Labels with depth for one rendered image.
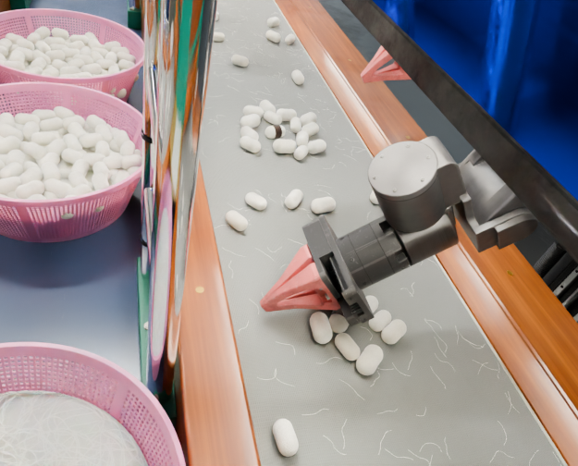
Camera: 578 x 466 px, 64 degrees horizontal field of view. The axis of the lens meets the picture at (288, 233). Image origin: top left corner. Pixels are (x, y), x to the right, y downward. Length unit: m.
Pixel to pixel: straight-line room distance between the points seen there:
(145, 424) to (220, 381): 0.07
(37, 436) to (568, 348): 0.54
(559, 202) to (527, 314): 0.44
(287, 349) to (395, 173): 0.21
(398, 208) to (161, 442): 0.27
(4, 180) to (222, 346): 0.34
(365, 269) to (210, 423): 0.19
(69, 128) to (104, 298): 0.26
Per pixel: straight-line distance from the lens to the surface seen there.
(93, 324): 0.56
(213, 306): 0.46
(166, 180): 0.26
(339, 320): 0.49
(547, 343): 0.61
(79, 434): 0.44
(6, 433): 0.45
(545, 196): 0.20
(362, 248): 0.44
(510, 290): 0.64
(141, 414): 0.43
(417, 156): 0.40
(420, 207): 0.39
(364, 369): 0.48
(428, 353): 0.54
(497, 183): 0.46
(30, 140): 0.73
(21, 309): 0.59
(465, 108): 0.23
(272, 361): 0.47
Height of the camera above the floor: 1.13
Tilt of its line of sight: 42 degrees down
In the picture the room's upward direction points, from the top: 17 degrees clockwise
